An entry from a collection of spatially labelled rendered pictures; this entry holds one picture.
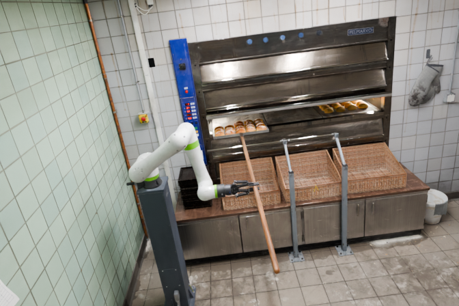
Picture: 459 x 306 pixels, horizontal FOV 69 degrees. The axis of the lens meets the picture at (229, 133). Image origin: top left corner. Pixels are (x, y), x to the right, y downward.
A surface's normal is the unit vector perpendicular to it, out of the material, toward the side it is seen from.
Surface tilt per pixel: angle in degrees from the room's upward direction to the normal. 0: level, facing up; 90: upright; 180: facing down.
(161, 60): 90
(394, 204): 93
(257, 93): 70
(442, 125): 90
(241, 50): 90
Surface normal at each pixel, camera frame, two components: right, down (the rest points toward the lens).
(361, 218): 0.04, 0.37
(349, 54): 0.00, 0.02
